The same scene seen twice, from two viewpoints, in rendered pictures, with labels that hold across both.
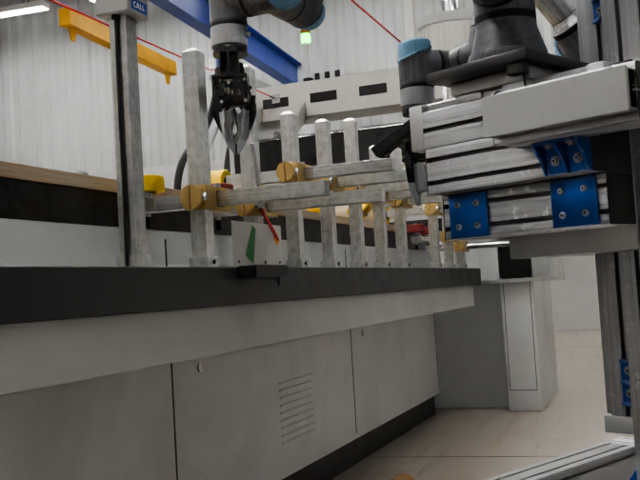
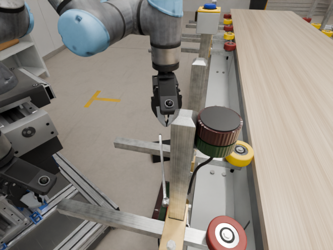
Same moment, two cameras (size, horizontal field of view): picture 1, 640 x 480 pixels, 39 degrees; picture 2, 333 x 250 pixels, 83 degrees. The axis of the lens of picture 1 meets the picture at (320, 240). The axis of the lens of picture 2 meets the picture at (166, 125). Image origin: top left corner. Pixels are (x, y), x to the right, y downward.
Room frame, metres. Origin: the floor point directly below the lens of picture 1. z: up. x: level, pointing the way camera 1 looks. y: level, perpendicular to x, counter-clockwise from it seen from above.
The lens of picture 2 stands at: (2.28, 0.10, 1.33)
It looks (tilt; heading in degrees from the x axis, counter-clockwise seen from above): 41 degrees down; 172
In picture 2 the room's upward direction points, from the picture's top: straight up
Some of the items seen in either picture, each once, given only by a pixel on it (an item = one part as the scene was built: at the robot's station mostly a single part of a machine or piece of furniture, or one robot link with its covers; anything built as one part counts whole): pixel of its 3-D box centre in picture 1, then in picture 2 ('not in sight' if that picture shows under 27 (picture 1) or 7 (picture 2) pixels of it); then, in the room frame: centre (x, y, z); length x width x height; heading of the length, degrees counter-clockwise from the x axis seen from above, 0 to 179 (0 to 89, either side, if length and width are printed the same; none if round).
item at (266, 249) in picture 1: (258, 245); not in sight; (2.04, 0.14, 0.75); 0.26 x 0.01 x 0.10; 159
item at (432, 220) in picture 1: (432, 212); not in sight; (3.71, -0.47, 0.93); 0.03 x 0.03 x 0.48; 69
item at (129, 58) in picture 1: (128, 141); (199, 88); (1.60, 0.33, 0.93); 0.05 x 0.04 x 0.45; 159
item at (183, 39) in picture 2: not in sight; (203, 40); (0.70, 0.63, 0.84); 0.43 x 0.03 x 0.04; 69
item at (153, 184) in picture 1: (146, 201); (236, 160); (1.94, 0.37, 0.85); 0.08 x 0.08 x 0.11
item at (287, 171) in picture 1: (294, 173); not in sight; (2.33, 0.05, 0.95); 0.13 x 0.06 x 0.05; 159
